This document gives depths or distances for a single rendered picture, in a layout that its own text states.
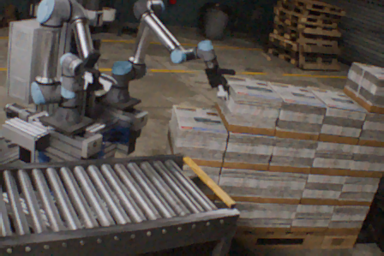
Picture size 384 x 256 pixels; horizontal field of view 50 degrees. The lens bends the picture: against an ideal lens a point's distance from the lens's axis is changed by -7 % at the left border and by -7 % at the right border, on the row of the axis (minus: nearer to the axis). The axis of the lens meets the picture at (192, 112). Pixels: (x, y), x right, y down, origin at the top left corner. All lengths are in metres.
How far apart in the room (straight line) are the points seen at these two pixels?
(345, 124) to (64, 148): 1.67
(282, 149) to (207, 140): 0.47
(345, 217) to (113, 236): 1.96
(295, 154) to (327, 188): 0.38
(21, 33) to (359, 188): 2.39
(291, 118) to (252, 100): 0.28
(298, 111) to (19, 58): 1.67
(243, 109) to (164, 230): 1.07
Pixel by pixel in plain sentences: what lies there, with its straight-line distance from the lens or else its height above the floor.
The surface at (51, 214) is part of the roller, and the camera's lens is 1.69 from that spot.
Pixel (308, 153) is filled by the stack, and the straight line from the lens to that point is 2.79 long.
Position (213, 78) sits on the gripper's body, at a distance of 2.58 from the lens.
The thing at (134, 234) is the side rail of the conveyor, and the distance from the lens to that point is 1.65.
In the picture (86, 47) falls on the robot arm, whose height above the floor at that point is 1.26.
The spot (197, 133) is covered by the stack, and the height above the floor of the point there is 0.81.
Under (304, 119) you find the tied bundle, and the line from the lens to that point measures 2.67.
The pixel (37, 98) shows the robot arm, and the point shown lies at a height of 0.98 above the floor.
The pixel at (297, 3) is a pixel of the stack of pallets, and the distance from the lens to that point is 9.06.
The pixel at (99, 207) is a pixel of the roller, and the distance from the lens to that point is 1.74.
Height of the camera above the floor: 1.78
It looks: 20 degrees down
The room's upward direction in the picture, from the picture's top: 11 degrees clockwise
